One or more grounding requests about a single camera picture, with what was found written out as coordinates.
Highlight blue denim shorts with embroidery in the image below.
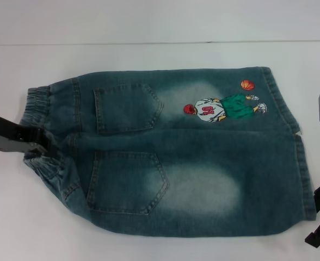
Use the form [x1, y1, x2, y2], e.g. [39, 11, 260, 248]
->
[18, 66, 317, 238]

